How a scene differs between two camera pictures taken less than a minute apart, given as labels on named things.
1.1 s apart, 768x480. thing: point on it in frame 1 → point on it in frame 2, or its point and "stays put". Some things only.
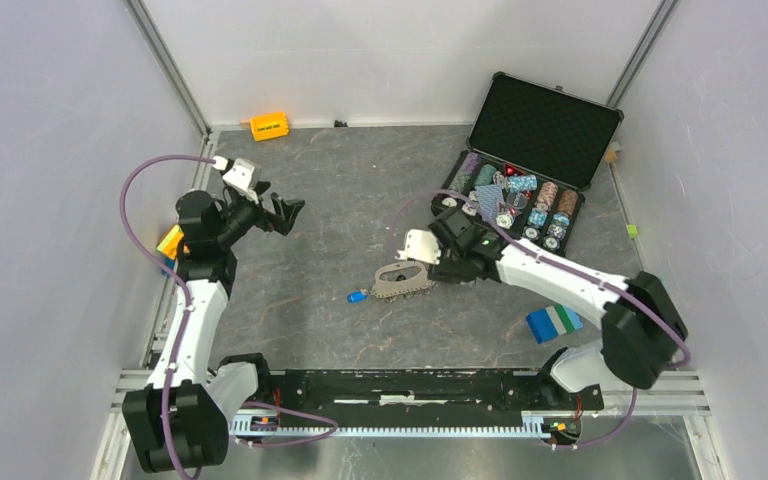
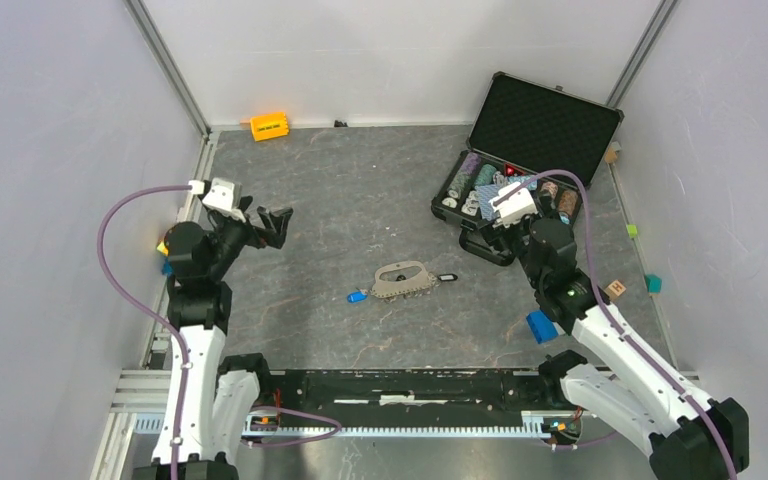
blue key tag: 357,297 stays put
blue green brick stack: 550,322 stays put
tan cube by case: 610,155 stays put
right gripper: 444,272 → 492,235
